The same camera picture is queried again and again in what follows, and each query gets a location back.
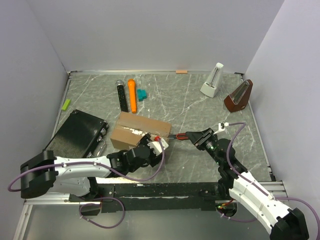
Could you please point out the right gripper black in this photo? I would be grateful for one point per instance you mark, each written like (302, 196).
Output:
(198, 139)

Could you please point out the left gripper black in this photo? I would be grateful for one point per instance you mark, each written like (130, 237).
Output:
(145, 139)

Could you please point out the brown cardboard express box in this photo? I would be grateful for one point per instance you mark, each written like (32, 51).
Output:
(130, 128)

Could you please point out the red black utility knife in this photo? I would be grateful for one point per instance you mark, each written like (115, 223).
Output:
(179, 136)

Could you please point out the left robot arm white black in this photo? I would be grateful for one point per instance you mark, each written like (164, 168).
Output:
(48, 173)

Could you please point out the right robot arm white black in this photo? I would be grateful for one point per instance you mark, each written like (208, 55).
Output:
(278, 219)

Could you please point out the brown wooden metronome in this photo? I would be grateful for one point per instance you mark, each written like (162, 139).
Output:
(239, 98)

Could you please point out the teal plastic block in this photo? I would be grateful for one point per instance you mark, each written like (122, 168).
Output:
(141, 94)

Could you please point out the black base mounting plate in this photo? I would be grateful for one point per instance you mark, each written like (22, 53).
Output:
(205, 196)

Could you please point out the white metronome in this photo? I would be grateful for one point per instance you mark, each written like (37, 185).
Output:
(213, 82)

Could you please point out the black speaker case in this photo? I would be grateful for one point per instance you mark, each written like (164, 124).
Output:
(78, 135)

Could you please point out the black microphone silver head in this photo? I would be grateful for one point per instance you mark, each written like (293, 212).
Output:
(121, 96)

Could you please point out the orange tape piece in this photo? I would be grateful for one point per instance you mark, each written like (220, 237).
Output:
(181, 72)

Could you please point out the green plastic block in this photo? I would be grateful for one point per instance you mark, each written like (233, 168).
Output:
(65, 104)

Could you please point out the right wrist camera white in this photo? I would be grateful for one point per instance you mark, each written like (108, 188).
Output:
(221, 127)

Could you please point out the aluminium rail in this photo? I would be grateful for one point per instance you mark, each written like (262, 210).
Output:
(277, 188)

